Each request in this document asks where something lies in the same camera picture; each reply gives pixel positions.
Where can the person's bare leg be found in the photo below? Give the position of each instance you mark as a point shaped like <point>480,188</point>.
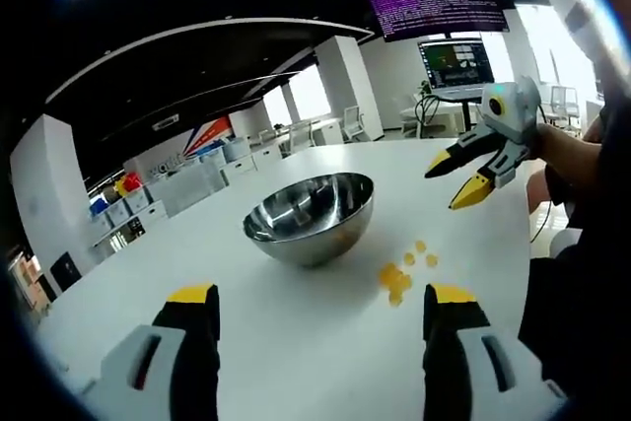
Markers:
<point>544,191</point>

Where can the small green plant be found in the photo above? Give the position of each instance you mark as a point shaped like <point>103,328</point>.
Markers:
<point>424,88</point>

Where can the computer monitor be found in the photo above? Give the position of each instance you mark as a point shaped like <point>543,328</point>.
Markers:
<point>456,65</point>

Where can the person's dark-clothed body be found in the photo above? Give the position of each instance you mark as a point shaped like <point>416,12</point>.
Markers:
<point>591,293</point>

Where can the stainless steel bowl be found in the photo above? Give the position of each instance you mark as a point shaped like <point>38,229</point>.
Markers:
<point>315,238</point>

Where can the blue plastic bin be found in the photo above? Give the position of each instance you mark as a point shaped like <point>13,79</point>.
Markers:
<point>98,205</point>

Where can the large screen with purple text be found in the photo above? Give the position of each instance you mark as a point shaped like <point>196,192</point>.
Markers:
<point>434,2</point>

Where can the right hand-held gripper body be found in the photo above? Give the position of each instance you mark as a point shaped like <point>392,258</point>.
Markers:
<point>515,113</point>

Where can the red plastic bin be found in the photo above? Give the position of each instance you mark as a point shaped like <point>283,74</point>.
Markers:
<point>132,182</point>

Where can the white office chair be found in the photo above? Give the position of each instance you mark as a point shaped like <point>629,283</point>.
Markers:
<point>563,100</point>
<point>301,135</point>
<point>355,122</point>

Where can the white standing desk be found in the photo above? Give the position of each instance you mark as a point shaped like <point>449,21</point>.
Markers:
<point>453,110</point>

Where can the row of white storage boxes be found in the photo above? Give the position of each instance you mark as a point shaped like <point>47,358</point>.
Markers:
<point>133,209</point>

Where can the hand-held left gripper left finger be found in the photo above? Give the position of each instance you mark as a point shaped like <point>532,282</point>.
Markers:
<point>148,371</point>

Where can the black box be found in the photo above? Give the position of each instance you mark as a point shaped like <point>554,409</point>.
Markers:
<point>65,273</point>

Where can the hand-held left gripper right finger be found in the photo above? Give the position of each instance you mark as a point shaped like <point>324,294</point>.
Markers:
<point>473,367</point>

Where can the pile of yellow QQ candies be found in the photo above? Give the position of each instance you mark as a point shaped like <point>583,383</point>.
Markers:
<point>394,279</point>

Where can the white table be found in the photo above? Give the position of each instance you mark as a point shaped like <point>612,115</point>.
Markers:
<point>305,342</point>

